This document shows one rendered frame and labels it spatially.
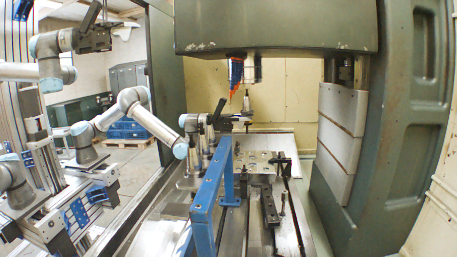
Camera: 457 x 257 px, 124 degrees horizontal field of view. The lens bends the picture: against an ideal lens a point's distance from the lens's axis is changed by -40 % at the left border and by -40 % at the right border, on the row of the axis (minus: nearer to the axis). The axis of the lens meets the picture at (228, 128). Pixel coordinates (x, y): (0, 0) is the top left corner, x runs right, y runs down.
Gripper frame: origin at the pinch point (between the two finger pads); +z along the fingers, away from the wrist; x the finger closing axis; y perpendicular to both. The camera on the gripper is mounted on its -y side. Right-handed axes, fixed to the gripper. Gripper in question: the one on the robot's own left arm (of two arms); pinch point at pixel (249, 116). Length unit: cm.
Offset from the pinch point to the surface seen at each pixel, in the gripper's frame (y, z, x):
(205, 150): 2.1, -10.1, 37.0
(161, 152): 33, -69, -28
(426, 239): 45, 85, 38
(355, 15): -39, 38, 29
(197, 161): 1.1, -8.9, 47.5
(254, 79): -17.8, 3.4, 6.6
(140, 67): -54, -324, -366
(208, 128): -1.6, -12.0, 25.9
